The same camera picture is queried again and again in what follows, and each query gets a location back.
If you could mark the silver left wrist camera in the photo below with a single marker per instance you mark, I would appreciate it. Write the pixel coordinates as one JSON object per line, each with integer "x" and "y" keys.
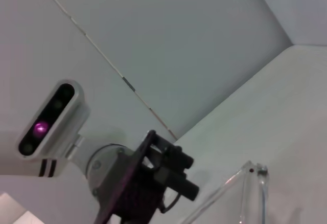
{"x": 51, "y": 121}

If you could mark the clear white glasses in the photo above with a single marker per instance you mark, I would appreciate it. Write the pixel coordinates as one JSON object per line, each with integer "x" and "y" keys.
{"x": 263, "y": 183}

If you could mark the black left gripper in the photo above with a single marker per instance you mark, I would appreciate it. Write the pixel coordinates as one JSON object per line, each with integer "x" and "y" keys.
{"x": 127, "y": 188}

